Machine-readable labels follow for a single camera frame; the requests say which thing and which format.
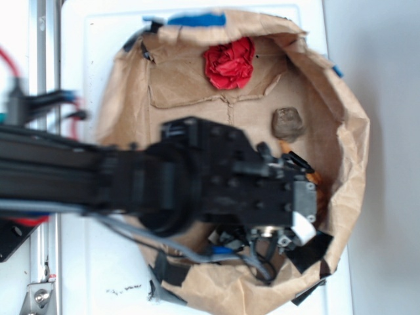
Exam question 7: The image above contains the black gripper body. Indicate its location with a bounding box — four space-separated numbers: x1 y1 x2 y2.
198 120 317 247

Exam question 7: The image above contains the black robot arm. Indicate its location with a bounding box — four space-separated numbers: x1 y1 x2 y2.
1 117 317 245

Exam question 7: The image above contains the orange spiral seashell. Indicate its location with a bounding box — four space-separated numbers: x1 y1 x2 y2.
278 140 327 221

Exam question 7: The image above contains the brown rock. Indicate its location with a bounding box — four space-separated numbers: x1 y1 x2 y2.
272 107 306 142

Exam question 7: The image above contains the brown paper bag tray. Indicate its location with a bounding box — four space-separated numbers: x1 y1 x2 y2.
96 9 370 314

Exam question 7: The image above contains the red crumpled paper ball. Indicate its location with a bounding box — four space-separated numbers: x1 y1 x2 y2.
203 37 255 90

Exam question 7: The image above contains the white plastic board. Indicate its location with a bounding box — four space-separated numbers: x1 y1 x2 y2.
59 0 355 315

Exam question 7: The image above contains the grey cable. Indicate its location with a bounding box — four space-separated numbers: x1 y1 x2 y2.
75 206 276 285

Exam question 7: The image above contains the red cable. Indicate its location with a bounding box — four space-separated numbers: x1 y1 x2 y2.
0 45 83 138

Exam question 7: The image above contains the aluminium frame rail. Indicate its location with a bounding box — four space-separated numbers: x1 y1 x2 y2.
29 1 62 314

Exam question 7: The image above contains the metal corner bracket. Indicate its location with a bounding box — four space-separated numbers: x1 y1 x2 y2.
20 282 57 315

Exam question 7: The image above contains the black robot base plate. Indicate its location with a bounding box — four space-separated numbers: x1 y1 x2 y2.
0 219 35 263

